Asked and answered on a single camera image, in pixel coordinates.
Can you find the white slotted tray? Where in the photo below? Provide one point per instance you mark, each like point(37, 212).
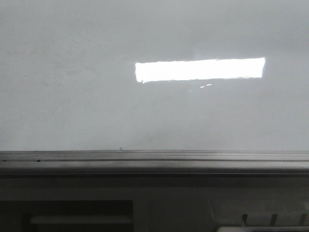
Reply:
point(267, 213)

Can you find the white whiteboard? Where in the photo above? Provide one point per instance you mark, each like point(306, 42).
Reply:
point(154, 74)

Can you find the grey aluminium whiteboard frame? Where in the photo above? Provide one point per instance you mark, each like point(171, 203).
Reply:
point(148, 162)

